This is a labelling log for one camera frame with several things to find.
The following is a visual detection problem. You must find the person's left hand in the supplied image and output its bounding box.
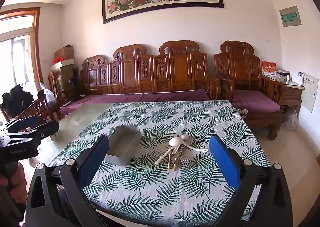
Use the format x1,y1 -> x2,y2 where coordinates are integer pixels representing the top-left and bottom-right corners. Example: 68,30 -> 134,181
0,162 -> 28,209

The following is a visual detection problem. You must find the carved wooden sofa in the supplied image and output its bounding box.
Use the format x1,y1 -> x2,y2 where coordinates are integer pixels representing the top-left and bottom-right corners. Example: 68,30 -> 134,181
79,40 -> 222,101

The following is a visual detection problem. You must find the white plastic rice paddle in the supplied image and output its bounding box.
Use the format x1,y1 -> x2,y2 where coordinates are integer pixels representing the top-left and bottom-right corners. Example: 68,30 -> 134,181
169,137 -> 209,152

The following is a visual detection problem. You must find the grey metal tray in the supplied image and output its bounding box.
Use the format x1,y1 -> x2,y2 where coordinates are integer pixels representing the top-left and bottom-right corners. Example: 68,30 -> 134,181
104,125 -> 142,167

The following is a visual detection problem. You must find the white lidded box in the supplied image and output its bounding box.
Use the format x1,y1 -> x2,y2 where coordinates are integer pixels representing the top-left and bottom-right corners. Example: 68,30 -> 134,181
50,59 -> 75,72

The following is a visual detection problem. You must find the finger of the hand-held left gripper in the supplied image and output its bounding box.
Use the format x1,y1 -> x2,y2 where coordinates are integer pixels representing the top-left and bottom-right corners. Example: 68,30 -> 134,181
4,115 -> 42,134
6,120 -> 60,146

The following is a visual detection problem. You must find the wooden side table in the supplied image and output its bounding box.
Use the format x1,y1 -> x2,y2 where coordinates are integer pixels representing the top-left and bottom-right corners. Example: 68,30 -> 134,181
275,80 -> 305,117

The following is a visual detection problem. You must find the white plastic soup spoon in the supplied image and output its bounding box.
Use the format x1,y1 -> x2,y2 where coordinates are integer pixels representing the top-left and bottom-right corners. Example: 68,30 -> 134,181
154,146 -> 175,165

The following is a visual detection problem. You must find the carved wooden armchair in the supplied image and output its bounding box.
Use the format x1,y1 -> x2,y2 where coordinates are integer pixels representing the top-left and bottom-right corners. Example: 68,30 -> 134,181
214,40 -> 286,141

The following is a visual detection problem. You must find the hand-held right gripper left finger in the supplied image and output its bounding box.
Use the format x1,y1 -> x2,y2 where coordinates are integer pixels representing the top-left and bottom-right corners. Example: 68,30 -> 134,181
25,134 -> 110,227

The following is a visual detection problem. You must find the wooden chair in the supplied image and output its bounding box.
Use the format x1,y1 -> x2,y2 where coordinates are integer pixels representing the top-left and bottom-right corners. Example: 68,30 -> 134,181
0,89 -> 62,127

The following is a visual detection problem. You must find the brown cardboard box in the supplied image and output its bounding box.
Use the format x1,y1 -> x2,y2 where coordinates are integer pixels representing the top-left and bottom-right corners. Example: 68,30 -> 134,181
54,45 -> 75,61

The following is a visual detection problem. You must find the purple sofa cushion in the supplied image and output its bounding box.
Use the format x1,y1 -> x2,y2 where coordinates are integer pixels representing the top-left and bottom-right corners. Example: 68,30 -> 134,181
60,89 -> 210,115

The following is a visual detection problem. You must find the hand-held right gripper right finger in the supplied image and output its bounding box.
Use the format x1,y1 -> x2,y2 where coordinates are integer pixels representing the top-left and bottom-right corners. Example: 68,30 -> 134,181
208,134 -> 293,227

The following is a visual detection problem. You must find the red standing card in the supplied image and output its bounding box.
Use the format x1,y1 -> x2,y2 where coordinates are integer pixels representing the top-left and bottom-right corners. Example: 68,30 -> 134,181
261,60 -> 277,75

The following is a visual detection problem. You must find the purple armchair cushion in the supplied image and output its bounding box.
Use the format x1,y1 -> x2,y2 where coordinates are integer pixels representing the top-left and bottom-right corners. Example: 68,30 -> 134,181
234,90 -> 281,113

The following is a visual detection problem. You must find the green wall box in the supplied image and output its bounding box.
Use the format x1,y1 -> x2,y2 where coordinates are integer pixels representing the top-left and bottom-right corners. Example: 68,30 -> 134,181
279,5 -> 302,27

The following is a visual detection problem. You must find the wooden framed glass door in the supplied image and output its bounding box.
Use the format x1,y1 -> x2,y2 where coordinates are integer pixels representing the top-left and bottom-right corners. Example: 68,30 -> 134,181
0,8 -> 44,117

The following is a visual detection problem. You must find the crumpled clear plastic bag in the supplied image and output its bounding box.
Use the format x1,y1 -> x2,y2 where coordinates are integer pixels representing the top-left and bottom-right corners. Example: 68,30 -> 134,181
40,83 -> 55,107

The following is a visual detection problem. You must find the white wall panel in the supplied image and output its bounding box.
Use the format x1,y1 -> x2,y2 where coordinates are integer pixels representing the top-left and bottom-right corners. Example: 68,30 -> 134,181
300,72 -> 319,113

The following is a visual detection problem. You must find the dark clothing pile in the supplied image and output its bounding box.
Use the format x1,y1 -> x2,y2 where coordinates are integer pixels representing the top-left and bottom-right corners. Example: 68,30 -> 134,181
1,84 -> 34,117

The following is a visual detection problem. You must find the black standing fan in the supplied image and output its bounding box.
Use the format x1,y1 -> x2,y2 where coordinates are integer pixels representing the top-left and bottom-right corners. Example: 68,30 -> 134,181
69,68 -> 85,101

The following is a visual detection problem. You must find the leaf print tablecloth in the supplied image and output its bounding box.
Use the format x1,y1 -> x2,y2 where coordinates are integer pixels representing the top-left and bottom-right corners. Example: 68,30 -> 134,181
47,100 -> 272,227

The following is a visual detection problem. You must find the clear plastic spoon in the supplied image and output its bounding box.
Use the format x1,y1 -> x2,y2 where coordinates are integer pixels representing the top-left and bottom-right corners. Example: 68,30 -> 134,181
180,134 -> 194,146

